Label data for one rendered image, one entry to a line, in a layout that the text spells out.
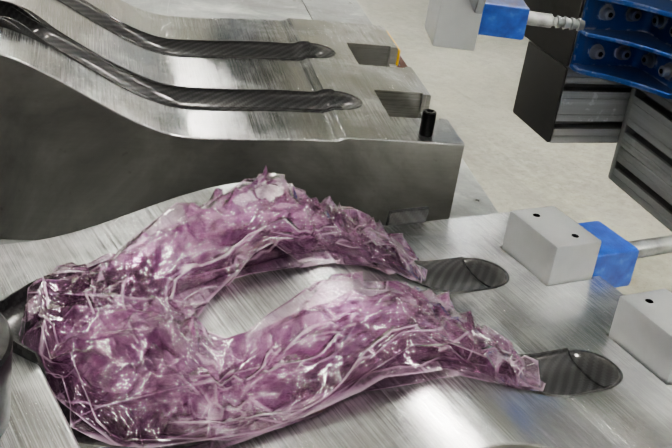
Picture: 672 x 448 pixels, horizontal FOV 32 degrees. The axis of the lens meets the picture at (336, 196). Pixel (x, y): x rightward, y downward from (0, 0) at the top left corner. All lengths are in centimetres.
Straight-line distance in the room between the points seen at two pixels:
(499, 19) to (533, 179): 214
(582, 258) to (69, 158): 34
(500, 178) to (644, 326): 240
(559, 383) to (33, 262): 29
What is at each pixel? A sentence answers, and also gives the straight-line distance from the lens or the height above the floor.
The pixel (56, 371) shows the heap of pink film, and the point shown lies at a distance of 55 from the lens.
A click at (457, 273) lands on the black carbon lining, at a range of 74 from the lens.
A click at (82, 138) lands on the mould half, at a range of 79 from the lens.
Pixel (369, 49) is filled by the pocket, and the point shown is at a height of 89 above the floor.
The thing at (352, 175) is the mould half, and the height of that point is 86.
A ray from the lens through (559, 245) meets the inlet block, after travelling 73.
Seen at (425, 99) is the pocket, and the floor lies 89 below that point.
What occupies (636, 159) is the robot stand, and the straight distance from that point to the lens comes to 135.
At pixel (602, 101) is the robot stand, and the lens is 134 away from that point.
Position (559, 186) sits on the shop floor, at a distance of 311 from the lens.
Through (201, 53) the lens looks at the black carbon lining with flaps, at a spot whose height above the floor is 88.
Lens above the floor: 120
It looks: 25 degrees down
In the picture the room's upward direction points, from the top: 9 degrees clockwise
